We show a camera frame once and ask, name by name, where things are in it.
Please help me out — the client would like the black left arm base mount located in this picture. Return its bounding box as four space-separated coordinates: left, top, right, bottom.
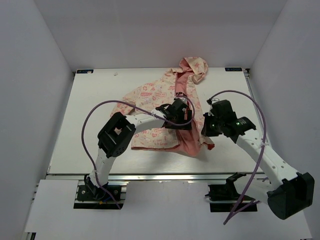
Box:
73 174 126 210

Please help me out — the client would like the pink cream printed hooded jacket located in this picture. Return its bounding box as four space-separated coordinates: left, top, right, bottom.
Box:
112 57 215 157

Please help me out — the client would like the blue label sticker left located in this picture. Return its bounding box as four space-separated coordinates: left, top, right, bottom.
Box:
76 69 94 74

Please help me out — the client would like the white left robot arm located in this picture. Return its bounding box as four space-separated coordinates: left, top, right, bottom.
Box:
88 98 195 200

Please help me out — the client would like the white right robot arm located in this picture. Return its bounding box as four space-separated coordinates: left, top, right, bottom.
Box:
201 100 315 220

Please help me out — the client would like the aluminium right table rail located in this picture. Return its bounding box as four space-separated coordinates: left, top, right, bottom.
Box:
243 68 269 145

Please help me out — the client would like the blue label sticker right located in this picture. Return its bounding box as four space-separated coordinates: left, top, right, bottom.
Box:
224 67 243 72

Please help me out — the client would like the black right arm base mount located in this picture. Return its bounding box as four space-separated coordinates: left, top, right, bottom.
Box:
204 172 250 213

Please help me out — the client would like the blue label sticker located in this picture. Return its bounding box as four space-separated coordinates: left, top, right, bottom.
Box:
76 69 94 74
224 67 243 72

